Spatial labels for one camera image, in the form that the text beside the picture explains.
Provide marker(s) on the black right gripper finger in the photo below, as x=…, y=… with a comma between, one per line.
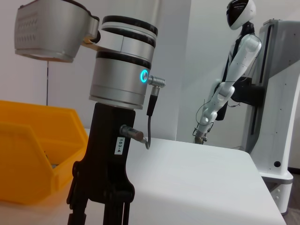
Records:
x=77, y=206
x=114, y=213

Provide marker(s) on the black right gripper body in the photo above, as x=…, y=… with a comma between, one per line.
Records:
x=107, y=164

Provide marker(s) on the yellow plastic bin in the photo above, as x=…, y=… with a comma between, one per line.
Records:
x=23, y=152

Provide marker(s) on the white lift column stand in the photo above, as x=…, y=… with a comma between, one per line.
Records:
x=279, y=105

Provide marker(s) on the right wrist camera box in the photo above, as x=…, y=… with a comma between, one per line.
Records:
x=47, y=30

